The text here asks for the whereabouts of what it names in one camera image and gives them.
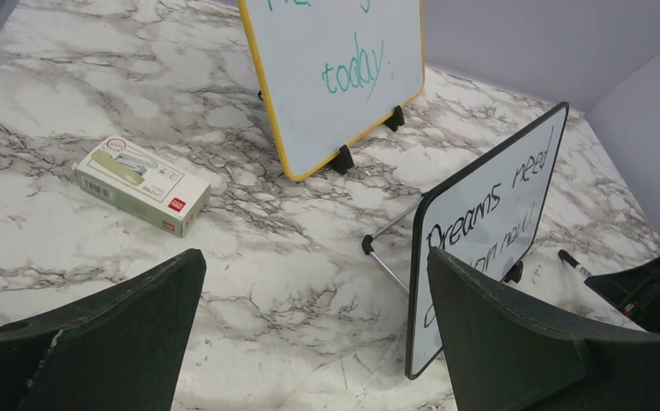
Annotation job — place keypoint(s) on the yellow framed whiteboard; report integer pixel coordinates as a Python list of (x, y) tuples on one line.
[(332, 71)]

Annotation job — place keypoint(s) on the small green white box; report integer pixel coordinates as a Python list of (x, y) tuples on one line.
[(141, 183)]

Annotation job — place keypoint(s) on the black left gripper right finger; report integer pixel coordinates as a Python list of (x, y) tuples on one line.
[(507, 350)]

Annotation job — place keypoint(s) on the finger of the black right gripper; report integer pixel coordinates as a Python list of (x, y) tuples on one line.
[(634, 292)]

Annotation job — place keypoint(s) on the black whiteboard marker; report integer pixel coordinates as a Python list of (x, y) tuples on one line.
[(574, 263)]

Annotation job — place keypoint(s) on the black small-board stand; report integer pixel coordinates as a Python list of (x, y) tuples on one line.
[(390, 250)]

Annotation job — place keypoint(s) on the black framed whiteboard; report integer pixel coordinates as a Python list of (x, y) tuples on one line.
[(487, 215)]

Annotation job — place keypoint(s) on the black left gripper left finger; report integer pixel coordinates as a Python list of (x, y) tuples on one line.
[(118, 349)]

